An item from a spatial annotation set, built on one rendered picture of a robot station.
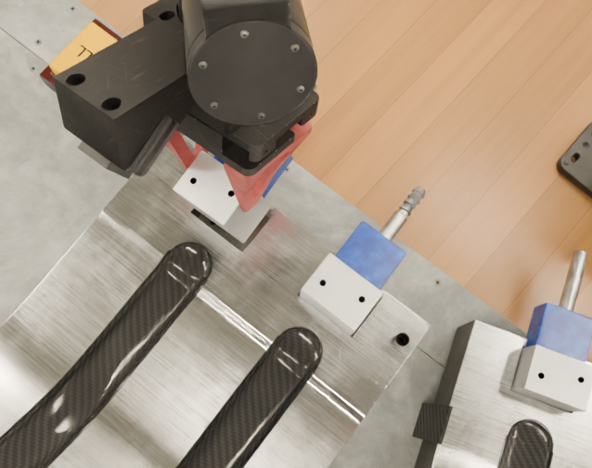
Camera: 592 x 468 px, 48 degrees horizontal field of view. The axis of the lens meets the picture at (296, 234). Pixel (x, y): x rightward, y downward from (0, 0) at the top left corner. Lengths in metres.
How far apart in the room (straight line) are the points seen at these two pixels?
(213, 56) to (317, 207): 0.36
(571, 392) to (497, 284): 0.13
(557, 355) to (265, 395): 0.23
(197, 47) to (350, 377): 0.30
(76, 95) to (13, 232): 0.34
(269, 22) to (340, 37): 0.43
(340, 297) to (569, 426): 0.22
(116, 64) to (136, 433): 0.28
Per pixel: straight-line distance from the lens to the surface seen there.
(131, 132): 0.34
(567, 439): 0.59
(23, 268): 0.65
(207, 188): 0.48
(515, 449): 0.58
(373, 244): 0.51
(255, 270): 0.52
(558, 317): 0.58
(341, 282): 0.49
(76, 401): 0.53
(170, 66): 0.35
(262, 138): 0.39
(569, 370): 0.56
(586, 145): 0.71
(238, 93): 0.30
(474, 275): 0.64
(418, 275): 0.62
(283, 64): 0.29
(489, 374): 0.57
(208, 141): 0.41
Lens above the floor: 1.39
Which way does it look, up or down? 75 degrees down
